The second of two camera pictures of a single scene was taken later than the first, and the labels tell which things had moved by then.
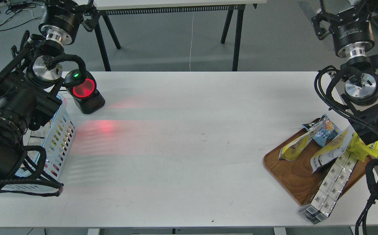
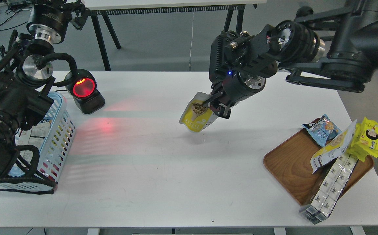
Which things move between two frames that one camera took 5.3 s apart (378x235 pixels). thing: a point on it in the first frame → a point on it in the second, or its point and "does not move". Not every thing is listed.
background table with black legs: [99, 10] does not move
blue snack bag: [324, 130] does not move
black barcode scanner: [82, 88] does not move
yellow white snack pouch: [291, 151] → [196, 116]
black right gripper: [352, 38] → [239, 63]
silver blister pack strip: [331, 188] does not move
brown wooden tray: [294, 176] does not move
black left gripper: [62, 20] → [50, 19]
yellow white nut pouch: [335, 149] does not move
